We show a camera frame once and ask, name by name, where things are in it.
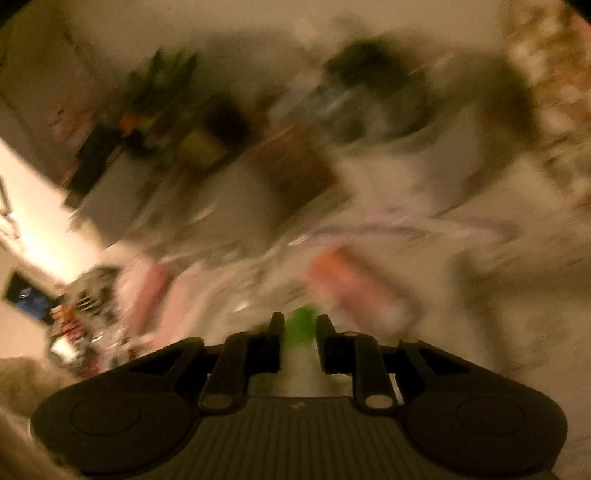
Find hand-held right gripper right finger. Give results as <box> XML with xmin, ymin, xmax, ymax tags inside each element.
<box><xmin>315</xmin><ymin>314</ymin><xmax>482</xmax><ymax>412</ymax></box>

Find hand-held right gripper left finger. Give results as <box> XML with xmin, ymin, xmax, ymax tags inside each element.
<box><xmin>124</xmin><ymin>313</ymin><xmax>285</xmax><ymax>411</ymax></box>

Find green capped highlighter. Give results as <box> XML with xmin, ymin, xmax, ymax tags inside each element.
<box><xmin>281</xmin><ymin>305</ymin><xmax>325</xmax><ymax>398</ymax></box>

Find orange capped highlighter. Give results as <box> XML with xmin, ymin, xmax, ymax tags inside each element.
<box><xmin>305</xmin><ymin>248</ymin><xmax>419</xmax><ymax>329</ymax></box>

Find brown lattice pen holder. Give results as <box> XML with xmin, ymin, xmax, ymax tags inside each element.
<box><xmin>238</xmin><ymin>127</ymin><xmax>345</xmax><ymax>206</ymax></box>

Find white drawer organiser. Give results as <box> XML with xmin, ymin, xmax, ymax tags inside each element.
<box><xmin>65</xmin><ymin>148</ymin><xmax>282</xmax><ymax>250</ymax></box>

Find white flower-shaped pen holder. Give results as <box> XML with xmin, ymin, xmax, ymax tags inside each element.
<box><xmin>309</xmin><ymin>78</ymin><xmax>432</xmax><ymax>146</ymax></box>

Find potted green plant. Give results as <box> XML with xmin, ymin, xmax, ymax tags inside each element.
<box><xmin>121</xmin><ymin>46</ymin><xmax>218</xmax><ymax>153</ymax></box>

